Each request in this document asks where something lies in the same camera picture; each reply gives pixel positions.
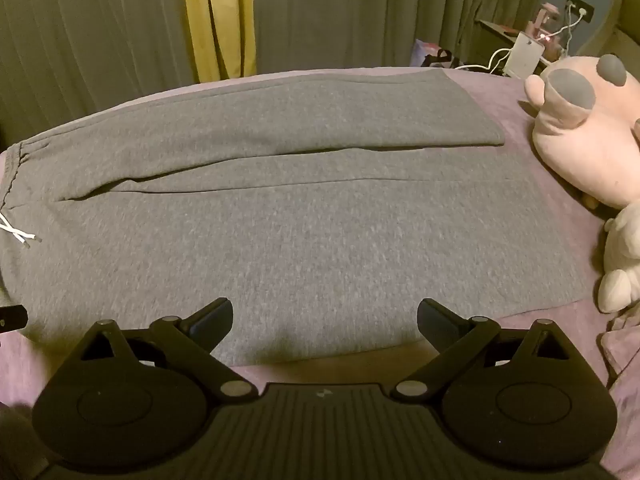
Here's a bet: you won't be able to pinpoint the olive green curtain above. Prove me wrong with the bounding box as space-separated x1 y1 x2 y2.
0 0 202 147
250 0 553 72

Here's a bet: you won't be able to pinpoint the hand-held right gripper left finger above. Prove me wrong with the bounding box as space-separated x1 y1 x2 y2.
80 297 254 404

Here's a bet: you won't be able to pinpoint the purple bed blanket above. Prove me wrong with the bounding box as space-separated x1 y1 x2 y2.
0 67 640 480

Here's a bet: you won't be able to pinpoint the dark nightstand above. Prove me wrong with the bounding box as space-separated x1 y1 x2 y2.
474 19 551 79

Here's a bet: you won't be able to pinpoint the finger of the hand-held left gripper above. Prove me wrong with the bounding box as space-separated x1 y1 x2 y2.
0 305 27 332

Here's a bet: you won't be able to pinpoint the grey sweat pants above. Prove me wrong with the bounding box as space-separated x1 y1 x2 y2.
0 69 589 367

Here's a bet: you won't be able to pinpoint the purple bag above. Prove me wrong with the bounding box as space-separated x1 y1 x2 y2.
410 38 467 69

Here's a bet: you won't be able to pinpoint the white box device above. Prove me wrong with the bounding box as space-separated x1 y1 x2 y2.
504 31 547 79

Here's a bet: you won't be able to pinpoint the yellow curtain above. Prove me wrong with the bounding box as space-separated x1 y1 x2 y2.
179 0 259 84

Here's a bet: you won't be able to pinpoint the pink plush toy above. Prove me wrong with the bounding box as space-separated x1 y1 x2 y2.
523 53 640 209

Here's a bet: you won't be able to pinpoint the black wall power outlet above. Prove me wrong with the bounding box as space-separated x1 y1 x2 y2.
565 0 596 24

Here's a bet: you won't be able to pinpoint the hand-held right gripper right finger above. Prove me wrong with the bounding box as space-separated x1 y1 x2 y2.
393 297 572 404

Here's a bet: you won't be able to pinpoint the white plush toy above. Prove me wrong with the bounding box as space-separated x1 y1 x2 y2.
597 204 640 314

